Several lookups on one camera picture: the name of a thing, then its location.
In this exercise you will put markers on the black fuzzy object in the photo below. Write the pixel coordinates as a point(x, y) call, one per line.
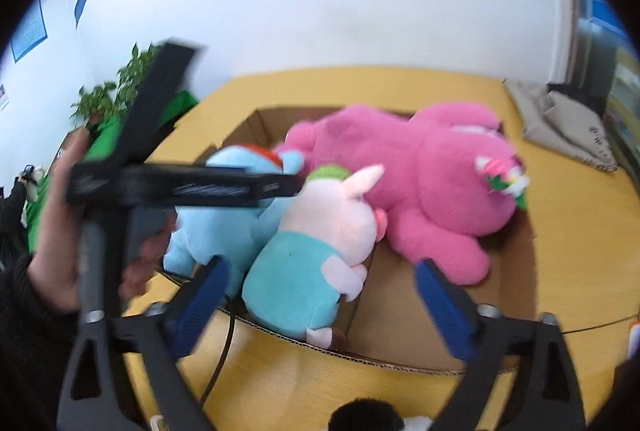
point(367, 416)

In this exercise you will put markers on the person's left hand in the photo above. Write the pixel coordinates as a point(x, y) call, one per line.
point(55, 251)

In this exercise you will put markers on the person's left forearm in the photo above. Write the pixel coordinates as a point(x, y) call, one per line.
point(30, 361)

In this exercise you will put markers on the orange and white power bank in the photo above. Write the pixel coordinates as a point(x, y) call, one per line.
point(635, 336)

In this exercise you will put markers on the pink bear plush toy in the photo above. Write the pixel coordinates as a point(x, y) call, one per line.
point(425, 191)

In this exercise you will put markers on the blue door banner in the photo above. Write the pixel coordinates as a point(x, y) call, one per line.
point(602, 8)

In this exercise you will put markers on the large potted green plant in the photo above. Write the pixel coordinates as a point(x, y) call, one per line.
point(137, 76)

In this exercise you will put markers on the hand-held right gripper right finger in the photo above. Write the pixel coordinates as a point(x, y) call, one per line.
point(445, 311)

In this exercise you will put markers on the grey cloth bag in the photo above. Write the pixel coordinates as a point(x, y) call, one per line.
point(565, 131)

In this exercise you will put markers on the wooden desktop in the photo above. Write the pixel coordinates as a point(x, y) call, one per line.
point(280, 391)

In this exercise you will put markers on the brown cardboard box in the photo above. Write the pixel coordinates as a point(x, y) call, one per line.
point(400, 311)

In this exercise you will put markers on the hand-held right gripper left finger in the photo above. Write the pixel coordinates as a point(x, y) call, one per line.
point(200, 306)

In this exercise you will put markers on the pink pig plush toy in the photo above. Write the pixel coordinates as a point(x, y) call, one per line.
point(295, 276)

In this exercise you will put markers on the small potted green plant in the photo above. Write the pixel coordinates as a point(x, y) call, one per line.
point(95, 103)

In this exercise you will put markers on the light blue plush toy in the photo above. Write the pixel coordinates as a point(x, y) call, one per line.
point(210, 231)

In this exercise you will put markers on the blue wall poster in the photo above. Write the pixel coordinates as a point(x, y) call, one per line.
point(30, 31)

